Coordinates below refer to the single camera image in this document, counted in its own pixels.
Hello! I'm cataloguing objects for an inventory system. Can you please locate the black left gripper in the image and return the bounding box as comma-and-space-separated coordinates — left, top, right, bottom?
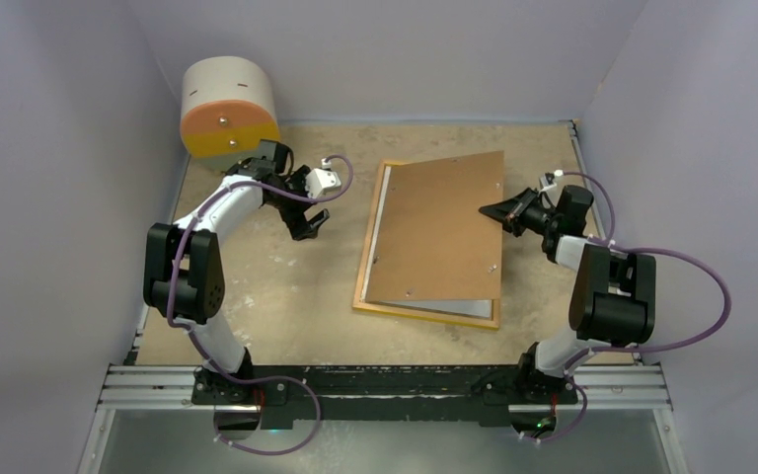
267, 166, 329, 240

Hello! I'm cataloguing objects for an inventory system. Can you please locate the yellow wooden picture frame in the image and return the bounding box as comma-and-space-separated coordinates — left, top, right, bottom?
352, 151, 505, 330

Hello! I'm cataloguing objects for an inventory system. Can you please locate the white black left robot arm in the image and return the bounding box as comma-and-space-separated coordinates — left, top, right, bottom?
143, 139, 350, 404

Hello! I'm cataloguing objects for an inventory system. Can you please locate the brown frame backing board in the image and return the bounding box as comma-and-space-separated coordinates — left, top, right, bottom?
366, 151, 505, 302

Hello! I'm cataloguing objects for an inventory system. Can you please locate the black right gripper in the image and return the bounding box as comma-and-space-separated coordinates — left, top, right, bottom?
479, 187, 561, 237

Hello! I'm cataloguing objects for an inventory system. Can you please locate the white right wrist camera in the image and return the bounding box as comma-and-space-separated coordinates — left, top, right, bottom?
539, 170, 564, 194

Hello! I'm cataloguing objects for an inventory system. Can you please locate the white orange yellow drawer cabinet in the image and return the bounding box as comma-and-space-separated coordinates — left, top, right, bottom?
180, 56, 281, 173

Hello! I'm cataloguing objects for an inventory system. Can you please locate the building and sky photo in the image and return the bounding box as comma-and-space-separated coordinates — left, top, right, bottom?
352, 162, 498, 329

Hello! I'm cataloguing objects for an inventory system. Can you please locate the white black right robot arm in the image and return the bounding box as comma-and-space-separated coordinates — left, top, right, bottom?
479, 185, 656, 402

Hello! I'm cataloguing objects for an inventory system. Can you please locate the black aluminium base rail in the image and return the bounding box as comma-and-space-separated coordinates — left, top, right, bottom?
98, 364, 671, 430

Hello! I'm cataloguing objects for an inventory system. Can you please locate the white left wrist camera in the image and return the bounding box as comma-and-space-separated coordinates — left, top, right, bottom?
305, 168, 342, 200

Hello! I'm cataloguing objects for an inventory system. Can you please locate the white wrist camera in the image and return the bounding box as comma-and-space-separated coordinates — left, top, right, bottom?
539, 170, 564, 194
305, 168, 342, 200

